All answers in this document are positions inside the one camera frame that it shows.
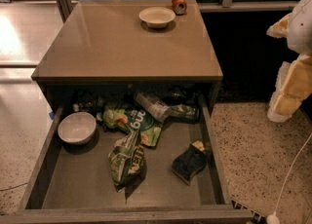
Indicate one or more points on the yellow white gripper finger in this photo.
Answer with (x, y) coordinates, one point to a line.
(279, 29)
(293, 85)

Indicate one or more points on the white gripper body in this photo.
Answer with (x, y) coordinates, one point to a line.
(301, 28)

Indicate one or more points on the green jalapeno chip bag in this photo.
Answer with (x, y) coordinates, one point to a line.
(126, 160)

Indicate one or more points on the white bowl on counter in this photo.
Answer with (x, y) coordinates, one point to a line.
(157, 17)

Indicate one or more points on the green teal chip bag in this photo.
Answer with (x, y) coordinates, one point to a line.
(125, 117)

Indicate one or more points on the white bowl in drawer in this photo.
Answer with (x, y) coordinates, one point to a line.
(77, 128)

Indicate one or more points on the orange soda can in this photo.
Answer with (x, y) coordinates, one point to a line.
(179, 6)

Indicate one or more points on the dark glass bottle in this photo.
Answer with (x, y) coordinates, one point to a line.
(185, 112)

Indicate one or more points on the blue yellow sponge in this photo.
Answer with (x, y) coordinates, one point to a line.
(190, 162)

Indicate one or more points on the white floor vent grille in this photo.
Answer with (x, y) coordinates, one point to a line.
(257, 218)

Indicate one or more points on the clear plastic water bottle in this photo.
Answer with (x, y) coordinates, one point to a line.
(153, 105)

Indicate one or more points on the dark bottle back left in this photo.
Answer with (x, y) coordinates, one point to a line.
(86, 101)

